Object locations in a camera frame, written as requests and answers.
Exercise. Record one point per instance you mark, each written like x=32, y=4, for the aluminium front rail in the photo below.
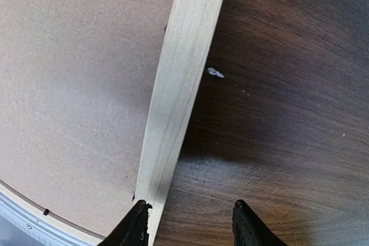
x=36, y=229

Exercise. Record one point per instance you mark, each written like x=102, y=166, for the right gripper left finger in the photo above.
x=132, y=229

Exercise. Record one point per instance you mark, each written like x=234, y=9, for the light wooden picture frame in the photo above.
x=187, y=38

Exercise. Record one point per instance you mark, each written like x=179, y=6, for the brown backing board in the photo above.
x=76, y=82

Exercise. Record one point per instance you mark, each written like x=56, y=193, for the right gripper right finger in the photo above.
x=249, y=230

